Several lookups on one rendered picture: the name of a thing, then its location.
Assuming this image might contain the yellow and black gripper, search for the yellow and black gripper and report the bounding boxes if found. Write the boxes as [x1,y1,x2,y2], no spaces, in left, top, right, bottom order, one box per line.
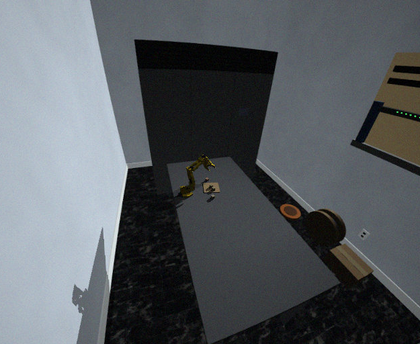
[203,160,215,171]

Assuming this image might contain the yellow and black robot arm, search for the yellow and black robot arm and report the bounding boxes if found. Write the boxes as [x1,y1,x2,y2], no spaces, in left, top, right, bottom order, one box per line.
[181,155,209,198]

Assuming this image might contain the tan mat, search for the tan mat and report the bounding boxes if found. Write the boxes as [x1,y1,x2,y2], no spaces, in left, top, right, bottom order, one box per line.
[203,183,220,193]

